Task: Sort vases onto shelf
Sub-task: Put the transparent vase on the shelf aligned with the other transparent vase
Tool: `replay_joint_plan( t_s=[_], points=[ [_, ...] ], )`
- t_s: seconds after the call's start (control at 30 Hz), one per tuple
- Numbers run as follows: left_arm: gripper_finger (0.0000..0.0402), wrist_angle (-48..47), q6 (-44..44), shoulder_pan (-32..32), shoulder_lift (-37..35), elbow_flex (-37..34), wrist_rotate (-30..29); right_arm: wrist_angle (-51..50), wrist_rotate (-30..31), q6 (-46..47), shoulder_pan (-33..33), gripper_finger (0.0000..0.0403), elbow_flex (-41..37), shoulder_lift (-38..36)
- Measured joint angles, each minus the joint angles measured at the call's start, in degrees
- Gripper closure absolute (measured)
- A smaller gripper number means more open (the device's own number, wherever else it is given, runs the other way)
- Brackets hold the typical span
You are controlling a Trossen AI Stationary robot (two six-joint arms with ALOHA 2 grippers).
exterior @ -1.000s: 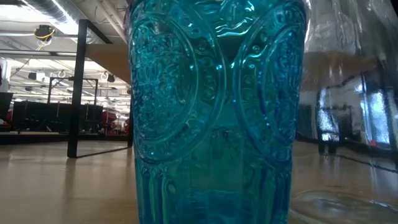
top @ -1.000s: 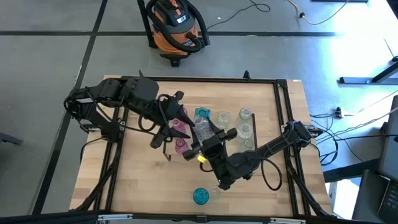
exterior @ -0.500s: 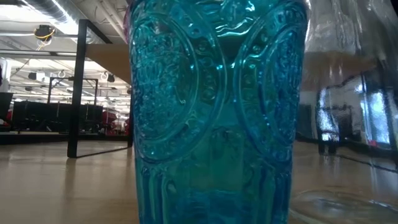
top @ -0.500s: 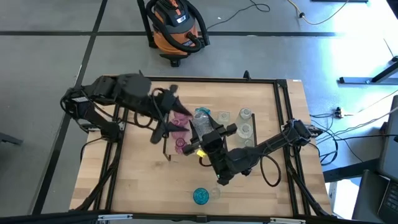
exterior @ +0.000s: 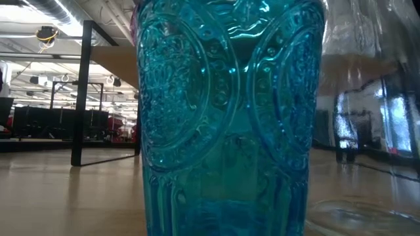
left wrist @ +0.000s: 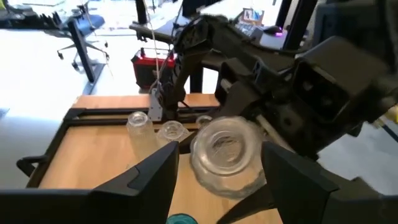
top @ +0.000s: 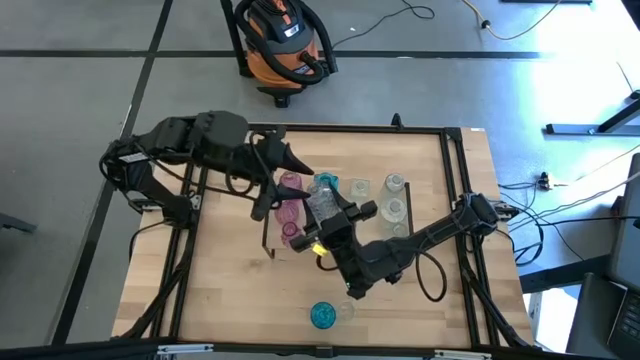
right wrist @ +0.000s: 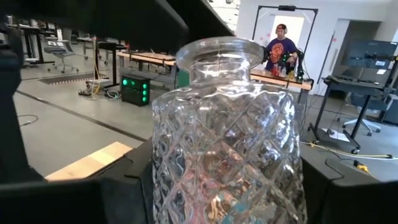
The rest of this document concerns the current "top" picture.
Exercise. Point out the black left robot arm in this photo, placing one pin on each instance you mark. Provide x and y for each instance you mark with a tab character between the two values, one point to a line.
155	192

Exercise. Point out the clear square glass vase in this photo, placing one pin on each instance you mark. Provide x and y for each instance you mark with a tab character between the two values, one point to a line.
360	187

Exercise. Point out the clear smooth glass vase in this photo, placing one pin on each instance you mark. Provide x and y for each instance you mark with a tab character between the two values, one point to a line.
346	310

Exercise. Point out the black vacuum wand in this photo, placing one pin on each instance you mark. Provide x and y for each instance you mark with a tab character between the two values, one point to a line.
232	35

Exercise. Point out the small clear glass vase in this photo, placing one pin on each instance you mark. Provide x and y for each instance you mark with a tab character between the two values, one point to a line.
400	230

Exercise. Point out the teal embossed glass tumbler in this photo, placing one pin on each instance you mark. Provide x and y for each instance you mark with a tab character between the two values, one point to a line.
322	315

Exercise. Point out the grey computer monitor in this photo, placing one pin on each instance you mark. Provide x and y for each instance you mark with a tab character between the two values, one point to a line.
631	240

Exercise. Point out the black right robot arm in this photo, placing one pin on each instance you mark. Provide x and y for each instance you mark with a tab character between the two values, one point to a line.
430	232

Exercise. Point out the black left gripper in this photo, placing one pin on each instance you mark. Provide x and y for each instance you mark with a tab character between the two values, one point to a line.
262	160

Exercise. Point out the clear round glass vase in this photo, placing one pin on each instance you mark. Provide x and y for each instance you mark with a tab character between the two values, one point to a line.
393	210

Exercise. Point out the orange and black shop vacuum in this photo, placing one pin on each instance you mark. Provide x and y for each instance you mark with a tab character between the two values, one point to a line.
265	70

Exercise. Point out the grey metal desk foot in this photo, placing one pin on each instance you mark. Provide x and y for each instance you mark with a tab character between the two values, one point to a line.
570	128

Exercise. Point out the pink flared-mouth glass vase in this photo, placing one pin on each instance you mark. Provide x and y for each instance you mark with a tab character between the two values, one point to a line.
290	232

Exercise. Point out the teal diamond-pattern glass vase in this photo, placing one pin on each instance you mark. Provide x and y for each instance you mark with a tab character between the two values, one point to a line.
327	178

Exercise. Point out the black laptop keyboard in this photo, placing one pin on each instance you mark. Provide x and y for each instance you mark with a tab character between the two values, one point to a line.
631	325

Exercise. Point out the pink ribbed cylinder glass vase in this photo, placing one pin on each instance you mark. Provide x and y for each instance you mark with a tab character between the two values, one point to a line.
290	180

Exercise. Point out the pink swirl-ribbed glass vase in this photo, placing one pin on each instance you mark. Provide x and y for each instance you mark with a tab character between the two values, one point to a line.
287	212

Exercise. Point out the black aluminium table frame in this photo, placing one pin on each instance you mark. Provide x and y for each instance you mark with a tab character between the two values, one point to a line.
360	128

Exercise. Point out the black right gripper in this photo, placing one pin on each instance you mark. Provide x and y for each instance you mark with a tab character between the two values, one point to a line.
340	242

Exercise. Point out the silver frame bracket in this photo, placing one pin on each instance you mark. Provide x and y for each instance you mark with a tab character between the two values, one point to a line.
185	348
462	355

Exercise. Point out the grey floor object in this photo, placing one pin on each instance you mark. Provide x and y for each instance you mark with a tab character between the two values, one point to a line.
15	223

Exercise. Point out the white power strip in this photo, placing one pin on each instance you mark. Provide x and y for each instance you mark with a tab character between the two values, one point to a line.
546	181

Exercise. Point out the clear glass bottle vase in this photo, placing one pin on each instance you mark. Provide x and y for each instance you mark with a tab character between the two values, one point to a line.
395	182

